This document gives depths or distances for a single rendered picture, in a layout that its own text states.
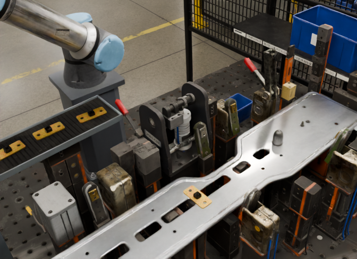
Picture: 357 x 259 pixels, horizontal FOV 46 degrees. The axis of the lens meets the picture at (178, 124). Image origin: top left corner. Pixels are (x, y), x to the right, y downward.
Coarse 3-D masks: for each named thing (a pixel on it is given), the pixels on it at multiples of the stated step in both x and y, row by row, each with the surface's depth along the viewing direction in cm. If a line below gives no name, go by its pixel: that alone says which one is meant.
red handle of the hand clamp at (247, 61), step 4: (244, 60) 145; (248, 60) 145; (248, 64) 145; (252, 64) 145; (252, 68) 144; (256, 68) 145; (252, 72) 145; (256, 72) 144; (256, 76) 145; (260, 76) 144; (260, 80) 144; (264, 80) 144; (264, 84) 143; (272, 92) 143
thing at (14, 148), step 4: (12, 144) 112; (16, 144) 112; (20, 144) 112; (4, 148) 110; (8, 148) 110; (12, 148) 111; (16, 148) 111; (20, 148) 111; (0, 152) 110; (4, 152) 110; (8, 152) 110; (12, 152) 110; (0, 156) 109; (4, 156) 109; (0, 160) 108
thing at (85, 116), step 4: (96, 108) 124; (100, 108) 123; (88, 112) 121; (92, 112) 121; (96, 112) 122; (100, 112) 122; (104, 112) 122; (76, 116) 121; (80, 116) 121; (84, 116) 121; (88, 116) 121; (92, 116) 121; (96, 116) 120; (80, 120) 119; (84, 120) 119; (88, 120) 120
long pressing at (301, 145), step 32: (320, 96) 151; (256, 128) 138; (288, 128) 138; (320, 128) 137; (352, 128) 137; (256, 160) 127; (288, 160) 126; (160, 192) 118; (224, 192) 117; (128, 224) 110; (160, 224) 110; (192, 224) 109; (64, 256) 103; (96, 256) 103; (128, 256) 102; (160, 256) 102
